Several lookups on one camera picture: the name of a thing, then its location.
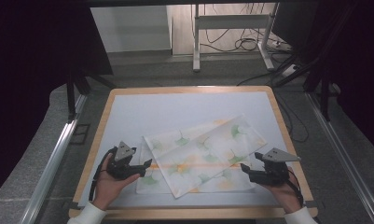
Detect right hand-held gripper black cable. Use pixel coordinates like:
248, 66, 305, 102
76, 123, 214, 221
286, 167, 305, 209

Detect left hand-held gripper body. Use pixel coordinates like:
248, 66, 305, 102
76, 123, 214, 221
106, 140, 142, 181

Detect person's left hand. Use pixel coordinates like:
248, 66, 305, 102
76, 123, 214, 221
91, 152, 142, 212

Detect white power strip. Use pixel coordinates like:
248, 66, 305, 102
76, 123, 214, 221
281, 63, 301, 78

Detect white table mat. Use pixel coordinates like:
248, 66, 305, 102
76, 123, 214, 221
77, 91, 293, 209

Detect wooden-edged table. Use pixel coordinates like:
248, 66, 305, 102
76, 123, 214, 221
68, 85, 319, 221

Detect aluminium rail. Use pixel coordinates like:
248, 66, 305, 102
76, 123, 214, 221
19, 93, 89, 224
305, 91, 374, 224

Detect long black floor cable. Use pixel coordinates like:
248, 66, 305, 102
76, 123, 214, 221
236, 70, 310, 144

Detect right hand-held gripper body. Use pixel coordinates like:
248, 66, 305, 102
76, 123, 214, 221
249, 147, 302, 187

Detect white panel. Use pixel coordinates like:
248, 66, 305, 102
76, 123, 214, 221
90, 5, 173, 53

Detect tangled black floor cables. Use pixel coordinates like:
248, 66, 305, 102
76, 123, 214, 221
202, 27, 262, 53

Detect black floor bracket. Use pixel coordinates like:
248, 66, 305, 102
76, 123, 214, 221
69, 123, 91, 146

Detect person's right hand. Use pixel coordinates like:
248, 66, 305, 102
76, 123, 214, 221
262, 166, 303, 215

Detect dark curtain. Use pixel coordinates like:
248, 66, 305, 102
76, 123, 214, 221
296, 0, 374, 158
0, 0, 115, 203

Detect white metal desk frame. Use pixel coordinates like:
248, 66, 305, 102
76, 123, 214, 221
192, 2, 281, 74

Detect black metal stand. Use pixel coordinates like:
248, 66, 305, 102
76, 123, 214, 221
271, 3, 358, 122
65, 66, 117, 123

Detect white leaf-print cloth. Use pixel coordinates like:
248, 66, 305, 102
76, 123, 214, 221
135, 113, 268, 200

